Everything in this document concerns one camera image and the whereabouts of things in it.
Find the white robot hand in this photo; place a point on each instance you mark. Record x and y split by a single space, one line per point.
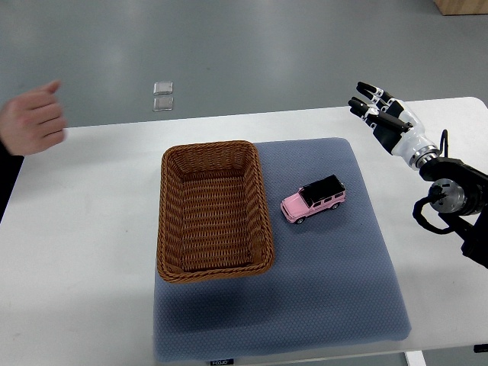
396 127

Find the pink toy car black roof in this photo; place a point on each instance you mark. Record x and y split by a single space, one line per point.
325 194

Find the dark sleeved forearm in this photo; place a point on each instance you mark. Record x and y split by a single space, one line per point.
10 168

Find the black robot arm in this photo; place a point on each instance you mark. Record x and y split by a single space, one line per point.
457 199

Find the brown woven wicker basket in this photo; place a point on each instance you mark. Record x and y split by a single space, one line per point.
213 213

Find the bare human hand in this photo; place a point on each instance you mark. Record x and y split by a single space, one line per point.
33 121

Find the wooden box corner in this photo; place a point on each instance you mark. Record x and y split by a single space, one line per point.
461 7

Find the blue-grey quilted mat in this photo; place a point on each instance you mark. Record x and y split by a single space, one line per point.
332 282

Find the upper silver floor plate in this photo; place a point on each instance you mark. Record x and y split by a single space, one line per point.
163 88

